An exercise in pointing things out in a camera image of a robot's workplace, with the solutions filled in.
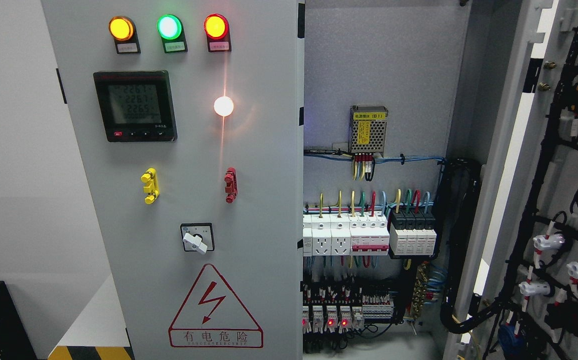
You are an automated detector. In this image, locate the white socket breaker row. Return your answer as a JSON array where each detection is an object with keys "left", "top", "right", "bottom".
[{"left": 302, "top": 213, "right": 389, "bottom": 257}]

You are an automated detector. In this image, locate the grey cabinet door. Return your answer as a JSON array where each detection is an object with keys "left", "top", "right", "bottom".
[
  {"left": 42, "top": 0, "right": 303, "bottom": 360},
  {"left": 442, "top": 0, "right": 578, "bottom": 360}
]

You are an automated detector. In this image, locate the perforated metal power supply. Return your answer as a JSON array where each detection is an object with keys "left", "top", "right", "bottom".
[{"left": 348, "top": 105, "right": 388, "bottom": 154}]

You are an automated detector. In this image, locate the red electric hazard sticker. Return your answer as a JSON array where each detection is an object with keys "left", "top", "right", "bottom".
[{"left": 168, "top": 263, "right": 264, "bottom": 348}]

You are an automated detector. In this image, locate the yellow indicator lamp left door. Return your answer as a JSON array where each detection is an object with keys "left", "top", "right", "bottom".
[{"left": 108, "top": 16, "right": 135, "bottom": 42}]

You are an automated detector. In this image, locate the green indicator lamp left door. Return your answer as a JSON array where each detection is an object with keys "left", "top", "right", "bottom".
[{"left": 157, "top": 14, "right": 183, "bottom": 40}]

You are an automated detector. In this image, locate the yellow test terminal block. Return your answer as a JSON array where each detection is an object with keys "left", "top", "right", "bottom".
[{"left": 140, "top": 167, "right": 159, "bottom": 205}]

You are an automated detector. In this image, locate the red indicator lamp left door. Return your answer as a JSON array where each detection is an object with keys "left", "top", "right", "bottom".
[{"left": 204, "top": 13, "right": 229, "bottom": 40}]

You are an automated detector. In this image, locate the black surge protector block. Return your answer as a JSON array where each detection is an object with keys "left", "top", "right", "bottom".
[{"left": 389, "top": 210, "right": 439, "bottom": 260}]

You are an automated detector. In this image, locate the black spiral cable loom right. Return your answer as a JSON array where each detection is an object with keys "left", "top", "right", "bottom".
[{"left": 439, "top": 157, "right": 484, "bottom": 335}]

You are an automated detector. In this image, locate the black digital power meter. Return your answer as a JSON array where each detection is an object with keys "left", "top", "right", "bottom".
[{"left": 93, "top": 70, "right": 177, "bottom": 142}]

